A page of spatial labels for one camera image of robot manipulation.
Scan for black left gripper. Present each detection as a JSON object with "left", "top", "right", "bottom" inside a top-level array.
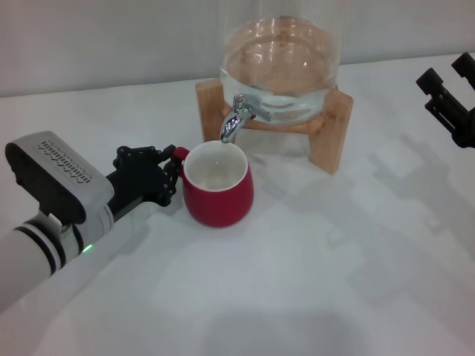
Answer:
[{"left": 105, "top": 144, "right": 186, "bottom": 225}]

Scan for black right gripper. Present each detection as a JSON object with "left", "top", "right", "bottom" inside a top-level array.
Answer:
[{"left": 415, "top": 52, "right": 475, "bottom": 148}]

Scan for red ceramic cup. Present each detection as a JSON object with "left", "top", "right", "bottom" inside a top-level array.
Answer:
[{"left": 171, "top": 139, "right": 255, "bottom": 228}]

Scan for chrome faucet tap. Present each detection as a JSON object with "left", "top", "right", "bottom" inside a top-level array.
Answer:
[{"left": 220, "top": 93, "right": 274, "bottom": 145}]

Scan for wooden dispenser stand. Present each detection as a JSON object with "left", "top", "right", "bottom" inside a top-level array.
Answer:
[{"left": 195, "top": 77, "right": 353, "bottom": 176}]

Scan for glass water dispenser jar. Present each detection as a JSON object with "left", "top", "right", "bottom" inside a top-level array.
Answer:
[{"left": 217, "top": 0, "right": 346, "bottom": 125}]

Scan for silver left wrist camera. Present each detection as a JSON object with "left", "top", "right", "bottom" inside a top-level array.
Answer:
[{"left": 4, "top": 130, "right": 116, "bottom": 227}]

